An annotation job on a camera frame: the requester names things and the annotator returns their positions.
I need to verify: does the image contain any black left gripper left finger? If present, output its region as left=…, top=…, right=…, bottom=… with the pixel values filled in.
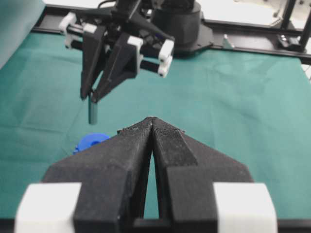
left=14, top=117, right=153, bottom=233

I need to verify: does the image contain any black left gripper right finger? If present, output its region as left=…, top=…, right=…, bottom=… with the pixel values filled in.
left=151, top=117, right=278, bottom=233

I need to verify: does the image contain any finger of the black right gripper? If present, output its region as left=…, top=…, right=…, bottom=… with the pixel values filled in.
left=92, top=33, right=143, bottom=103
left=80, top=23, right=106, bottom=100

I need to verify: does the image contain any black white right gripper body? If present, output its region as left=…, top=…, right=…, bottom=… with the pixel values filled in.
left=59, top=0, right=174, bottom=77

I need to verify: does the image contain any grey metal shaft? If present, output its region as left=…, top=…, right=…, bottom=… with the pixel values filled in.
left=88, top=94, right=98, bottom=125

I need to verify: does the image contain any small blue gear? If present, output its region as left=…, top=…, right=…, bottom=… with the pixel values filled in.
left=72, top=133, right=110, bottom=155

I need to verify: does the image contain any green backdrop panel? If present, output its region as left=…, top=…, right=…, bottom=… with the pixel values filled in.
left=0, top=0, right=46, bottom=67

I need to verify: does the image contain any green table mat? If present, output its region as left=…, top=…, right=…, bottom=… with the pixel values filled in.
left=0, top=33, right=311, bottom=218

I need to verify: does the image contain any black aluminium frame rail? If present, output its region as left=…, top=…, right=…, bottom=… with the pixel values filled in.
left=31, top=4, right=311, bottom=66

